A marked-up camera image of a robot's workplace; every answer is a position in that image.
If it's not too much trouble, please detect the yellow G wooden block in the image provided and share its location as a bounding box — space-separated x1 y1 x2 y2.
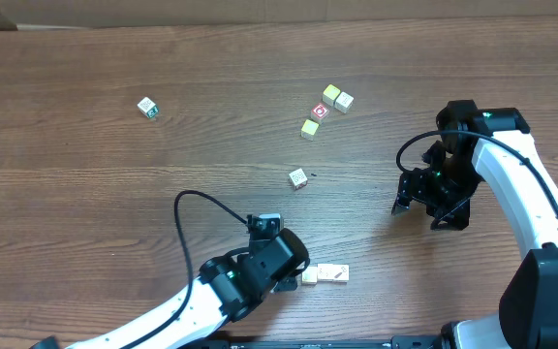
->
301 266 318 285

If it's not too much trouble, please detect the red top wooden block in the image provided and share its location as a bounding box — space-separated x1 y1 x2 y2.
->
310 103 329 124

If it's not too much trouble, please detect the pale yellow wooden block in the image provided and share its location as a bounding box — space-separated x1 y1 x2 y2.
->
300 119 319 141

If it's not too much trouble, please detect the green letter wooden block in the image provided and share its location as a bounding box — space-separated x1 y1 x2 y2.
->
138 97 159 119

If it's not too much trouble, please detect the plain cream wooden block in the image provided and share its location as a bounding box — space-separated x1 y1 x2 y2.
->
334 91 355 113

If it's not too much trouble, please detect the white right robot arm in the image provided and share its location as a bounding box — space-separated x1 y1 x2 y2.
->
391 100 558 349

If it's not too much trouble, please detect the cream E wooden block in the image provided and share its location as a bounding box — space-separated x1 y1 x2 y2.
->
289 169 308 190

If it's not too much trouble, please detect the yellow top wooden block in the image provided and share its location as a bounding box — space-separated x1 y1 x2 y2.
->
322 84 341 107

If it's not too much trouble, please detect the yellow crayon wooden block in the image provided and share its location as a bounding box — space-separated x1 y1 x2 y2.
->
331 265 350 283

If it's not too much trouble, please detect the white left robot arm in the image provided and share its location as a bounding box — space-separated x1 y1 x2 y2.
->
72 213 309 348

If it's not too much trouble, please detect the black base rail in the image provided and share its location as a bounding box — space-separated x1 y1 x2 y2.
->
186 335 452 349

